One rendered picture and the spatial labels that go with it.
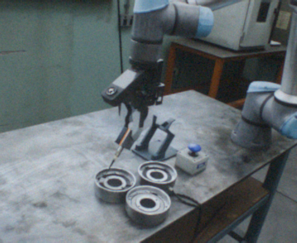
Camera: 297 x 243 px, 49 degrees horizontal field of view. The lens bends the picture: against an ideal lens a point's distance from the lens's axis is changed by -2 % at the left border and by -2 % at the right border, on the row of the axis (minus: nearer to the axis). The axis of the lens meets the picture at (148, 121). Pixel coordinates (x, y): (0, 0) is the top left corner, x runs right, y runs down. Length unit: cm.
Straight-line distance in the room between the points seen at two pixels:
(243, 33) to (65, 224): 247
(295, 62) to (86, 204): 70
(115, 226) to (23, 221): 20
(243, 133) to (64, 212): 70
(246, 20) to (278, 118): 195
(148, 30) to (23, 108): 185
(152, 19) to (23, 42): 168
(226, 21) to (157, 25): 232
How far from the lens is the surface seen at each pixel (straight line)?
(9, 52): 233
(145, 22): 75
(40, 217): 79
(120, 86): 76
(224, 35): 307
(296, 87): 106
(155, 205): 80
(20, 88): 244
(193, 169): 97
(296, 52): 104
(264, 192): 150
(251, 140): 122
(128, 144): 86
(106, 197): 82
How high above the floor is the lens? 132
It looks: 24 degrees down
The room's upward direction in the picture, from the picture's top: 9 degrees clockwise
